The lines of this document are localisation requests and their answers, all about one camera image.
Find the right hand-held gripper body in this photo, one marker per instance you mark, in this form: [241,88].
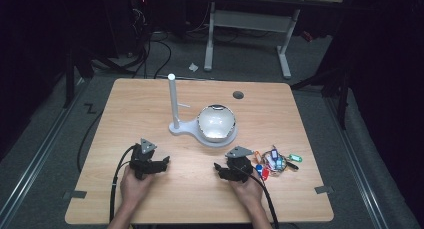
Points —
[240,165]

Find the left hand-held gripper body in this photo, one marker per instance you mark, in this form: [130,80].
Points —
[140,159]

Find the person's right hand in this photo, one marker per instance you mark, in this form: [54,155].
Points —
[248,192]

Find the person's left hand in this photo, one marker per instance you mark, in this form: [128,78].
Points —
[133,189]

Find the bunch of colourful key tags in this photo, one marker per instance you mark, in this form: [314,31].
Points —
[275,162]

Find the shiny metal bowl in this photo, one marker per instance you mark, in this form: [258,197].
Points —
[216,122]

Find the grey tape piece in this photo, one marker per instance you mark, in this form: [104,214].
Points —
[76,194]
[324,189]

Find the white paper scrap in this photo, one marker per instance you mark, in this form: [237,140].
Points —
[193,67]

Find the black metal stand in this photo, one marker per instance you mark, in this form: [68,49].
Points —
[71,75]
[333,85]

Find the black computer tower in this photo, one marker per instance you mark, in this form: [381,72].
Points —
[128,25]

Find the white-legged wooden desk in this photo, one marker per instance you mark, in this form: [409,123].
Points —
[253,20]

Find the white stand with hook post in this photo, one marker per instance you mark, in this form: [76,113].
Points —
[181,127]

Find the metal floor rail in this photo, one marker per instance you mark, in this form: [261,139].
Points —
[36,149]
[358,162]

